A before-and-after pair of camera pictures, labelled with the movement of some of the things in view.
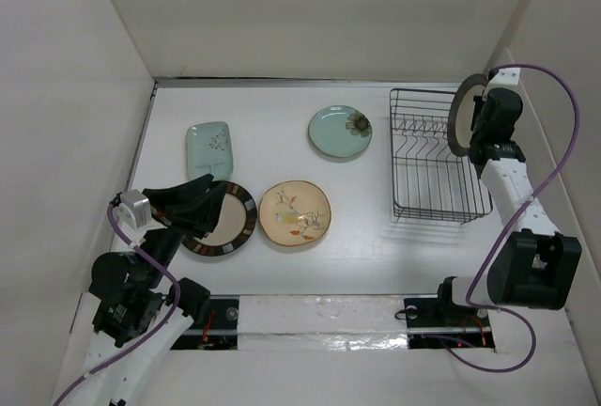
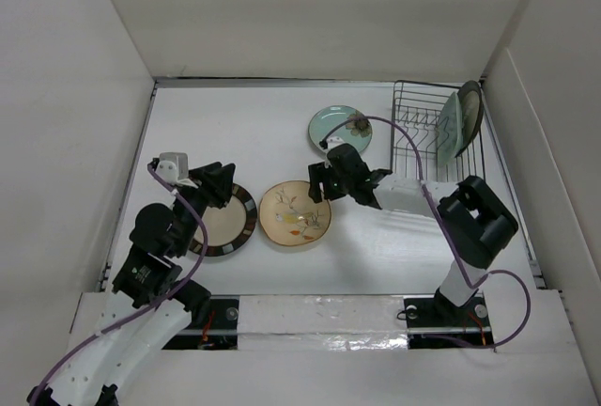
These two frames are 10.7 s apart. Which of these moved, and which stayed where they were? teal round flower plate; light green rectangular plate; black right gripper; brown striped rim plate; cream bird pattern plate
Moved: black right gripper; light green rectangular plate
Stayed: teal round flower plate; cream bird pattern plate; brown striped rim plate
